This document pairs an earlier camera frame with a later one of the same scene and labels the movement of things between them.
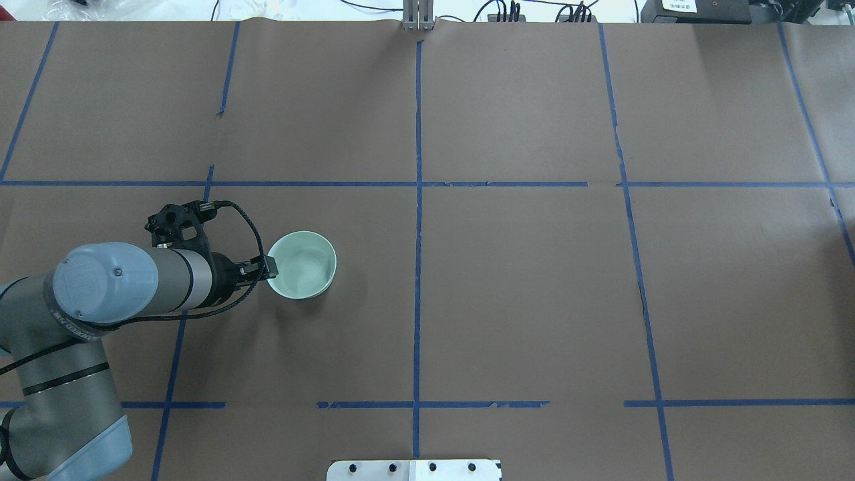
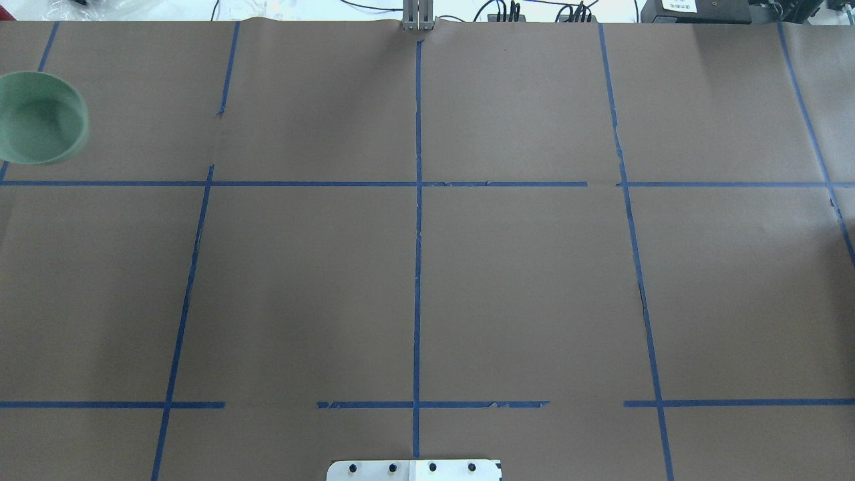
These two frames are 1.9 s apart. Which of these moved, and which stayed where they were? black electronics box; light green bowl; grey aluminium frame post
Moved: light green bowl
Stayed: grey aluminium frame post; black electronics box
